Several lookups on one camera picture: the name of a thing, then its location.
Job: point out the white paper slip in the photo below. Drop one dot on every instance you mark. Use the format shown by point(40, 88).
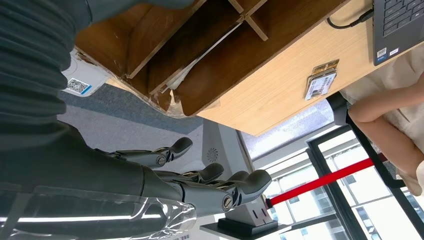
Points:
point(198, 58)

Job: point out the red barrier belt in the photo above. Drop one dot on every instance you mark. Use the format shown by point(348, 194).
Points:
point(324, 180)

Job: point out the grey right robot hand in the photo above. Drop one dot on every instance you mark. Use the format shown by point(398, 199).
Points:
point(82, 179)

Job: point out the black window frame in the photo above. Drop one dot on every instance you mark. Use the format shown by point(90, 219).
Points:
point(334, 195)

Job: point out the person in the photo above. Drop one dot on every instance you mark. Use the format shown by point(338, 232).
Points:
point(397, 82)

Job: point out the wooden divided organizer box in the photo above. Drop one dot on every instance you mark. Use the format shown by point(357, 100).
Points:
point(232, 66)

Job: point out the grey laptop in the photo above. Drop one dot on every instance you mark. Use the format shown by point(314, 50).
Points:
point(397, 30)

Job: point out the grey kiosk stand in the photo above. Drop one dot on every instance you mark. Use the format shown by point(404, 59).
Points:
point(225, 145)

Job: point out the gold room key card stack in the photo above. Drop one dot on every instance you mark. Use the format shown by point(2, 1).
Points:
point(323, 67)

